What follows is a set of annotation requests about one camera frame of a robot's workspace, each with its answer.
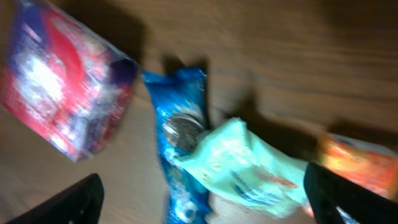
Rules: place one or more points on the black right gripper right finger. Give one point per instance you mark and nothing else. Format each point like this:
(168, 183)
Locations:
(328, 192)

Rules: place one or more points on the teal wet wipes pack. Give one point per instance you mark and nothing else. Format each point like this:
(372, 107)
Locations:
(235, 164)

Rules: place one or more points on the red purple snack bag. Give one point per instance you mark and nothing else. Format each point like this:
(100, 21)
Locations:
(64, 81)

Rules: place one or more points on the blue Oreo cookie pack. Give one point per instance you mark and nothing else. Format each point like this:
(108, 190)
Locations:
(180, 119)

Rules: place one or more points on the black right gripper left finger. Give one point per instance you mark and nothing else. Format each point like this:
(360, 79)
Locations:
(80, 203)

